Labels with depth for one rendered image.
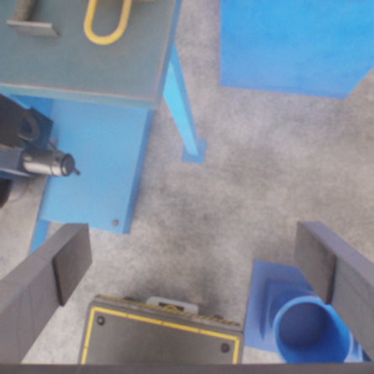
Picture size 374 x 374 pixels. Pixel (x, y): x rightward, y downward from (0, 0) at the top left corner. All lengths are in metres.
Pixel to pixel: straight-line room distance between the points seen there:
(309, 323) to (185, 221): 0.78
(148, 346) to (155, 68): 1.11
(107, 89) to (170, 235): 1.11
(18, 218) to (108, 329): 0.81
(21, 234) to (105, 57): 1.31
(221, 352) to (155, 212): 0.78
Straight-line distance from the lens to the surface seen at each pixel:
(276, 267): 1.57
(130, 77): 0.59
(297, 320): 1.49
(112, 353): 1.41
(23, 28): 0.74
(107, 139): 1.64
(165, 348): 1.34
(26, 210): 1.76
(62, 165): 1.24
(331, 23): 1.33
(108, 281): 1.69
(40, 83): 0.67
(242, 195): 1.56
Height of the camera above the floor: 1.54
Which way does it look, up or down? 78 degrees down
